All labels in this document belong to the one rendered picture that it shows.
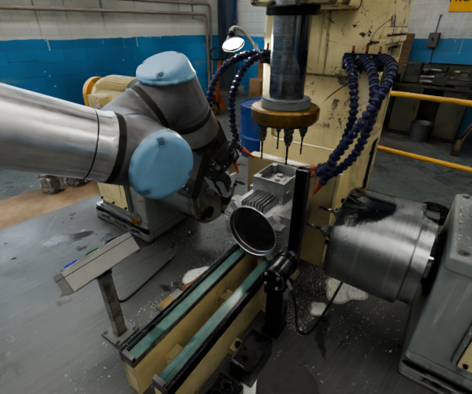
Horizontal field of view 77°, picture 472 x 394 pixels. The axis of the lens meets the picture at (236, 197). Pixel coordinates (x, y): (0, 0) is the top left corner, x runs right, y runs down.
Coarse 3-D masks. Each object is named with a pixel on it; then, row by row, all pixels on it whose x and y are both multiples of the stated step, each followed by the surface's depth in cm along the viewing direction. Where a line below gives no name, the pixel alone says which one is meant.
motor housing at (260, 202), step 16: (256, 192) 85; (240, 208) 88; (256, 208) 80; (272, 208) 82; (288, 208) 85; (240, 224) 92; (256, 224) 97; (240, 240) 90; (256, 240) 92; (272, 240) 92; (256, 256) 87
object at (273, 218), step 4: (236, 200) 84; (232, 204) 84; (236, 204) 83; (240, 204) 84; (232, 208) 85; (272, 216) 77; (276, 216) 78; (272, 220) 78; (276, 220) 77; (272, 224) 78; (232, 236) 91; (232, 240) 90; (272, 252) 84; (268, 256) 84; (272, 256) 83; (268, 260) 85
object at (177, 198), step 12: (228, 168) 103; (204, 192) 95; (168, 204) 100; (180, 204) 96; (192, 204) 93; (204, 204) 97; (216, 204) 103; (228, 204) 111; (192, 216) 96; (204, 216) 100; (216, 216) 106
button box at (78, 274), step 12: (120, 240) 70; (132, 240) 72; (96, 252) 66; (108, 252) 67; (120, 252) 69; (132, 252) 71; (72, 264) 63; (84, 264) 63; (96, 264) 65; (108, 264) 66; (60, 276) 61; (72, 276) 61; (84, 276) 63; (96, 276) 64; (60, 288) 65; (72, 288) 60
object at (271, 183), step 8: (264, 168) 90; (272, 168) 93; (280, 168) 93; (288, 168) 91; (296, 168) 90; (256, 176) 85; (264, 176) 91; (272, 176) 92; (280, 176) 88; (288, 176) 92; (256, 184) 86; (264, 184) 85; (272, 184) 83; (280, 184) 81; (288, 184) 83; (272, 192) 84; (280, 192) 82; (288, 192) 85; (280, 200) 84; (288, 200) 86
